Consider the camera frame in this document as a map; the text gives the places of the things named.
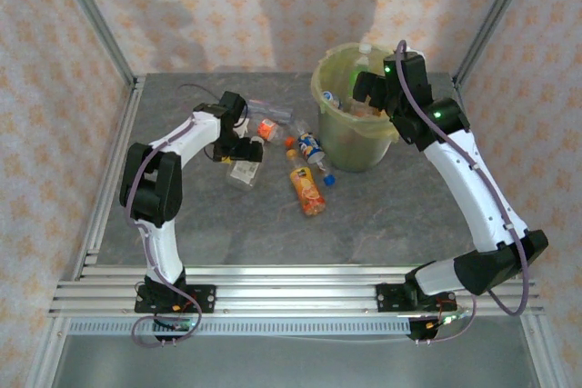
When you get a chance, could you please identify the crumpled clear bottle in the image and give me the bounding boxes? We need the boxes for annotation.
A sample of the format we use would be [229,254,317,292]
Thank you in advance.
[286,117,315,135]

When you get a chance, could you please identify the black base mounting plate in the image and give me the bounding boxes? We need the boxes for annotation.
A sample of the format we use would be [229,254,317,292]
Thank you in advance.
[376,283,457,314]
[135,284,217,314]

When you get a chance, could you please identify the blue Pepsi label bottle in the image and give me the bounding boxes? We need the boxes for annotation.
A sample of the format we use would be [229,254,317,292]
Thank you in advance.
[296,131,338,187]

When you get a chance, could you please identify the orange juice bottle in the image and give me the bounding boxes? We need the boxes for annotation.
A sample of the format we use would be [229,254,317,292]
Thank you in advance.
[288,164,328,219]

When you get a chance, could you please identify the clear bottle purple label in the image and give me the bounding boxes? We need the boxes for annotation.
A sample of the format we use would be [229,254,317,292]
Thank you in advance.
[247,98,295,123]

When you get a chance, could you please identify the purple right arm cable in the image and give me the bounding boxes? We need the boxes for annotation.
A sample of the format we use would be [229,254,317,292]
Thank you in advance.
[395,39,532,346]

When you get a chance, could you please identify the aluminium lower frame rail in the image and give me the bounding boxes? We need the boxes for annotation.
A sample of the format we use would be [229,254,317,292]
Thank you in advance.
[520,314,567,388]
[22,314,69,388]

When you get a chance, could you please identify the grey slotted cable duct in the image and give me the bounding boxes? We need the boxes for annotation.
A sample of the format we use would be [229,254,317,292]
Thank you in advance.
[66,317,413,338]

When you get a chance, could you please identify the small controller board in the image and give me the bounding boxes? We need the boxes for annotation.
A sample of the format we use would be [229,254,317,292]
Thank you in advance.
[153,314,197,333]
[425,310,469,331]

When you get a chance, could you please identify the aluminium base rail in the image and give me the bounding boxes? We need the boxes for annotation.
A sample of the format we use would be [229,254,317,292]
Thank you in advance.
[48,264,546,317]

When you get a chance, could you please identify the clear bottle orange-red label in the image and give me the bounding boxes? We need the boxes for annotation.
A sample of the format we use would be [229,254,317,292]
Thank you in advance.
[256,117,279,142]

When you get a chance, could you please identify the clear bottle green label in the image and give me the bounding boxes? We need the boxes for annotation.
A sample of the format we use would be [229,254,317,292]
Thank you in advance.
[352,42,379,85]

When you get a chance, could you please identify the aluminium frame post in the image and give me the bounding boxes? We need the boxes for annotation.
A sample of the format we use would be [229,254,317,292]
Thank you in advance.
[48,0,140,87]
[452,0,542,89]

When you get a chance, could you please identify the bottle white label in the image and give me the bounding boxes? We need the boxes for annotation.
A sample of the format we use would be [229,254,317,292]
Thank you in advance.
[225,151,264,191]

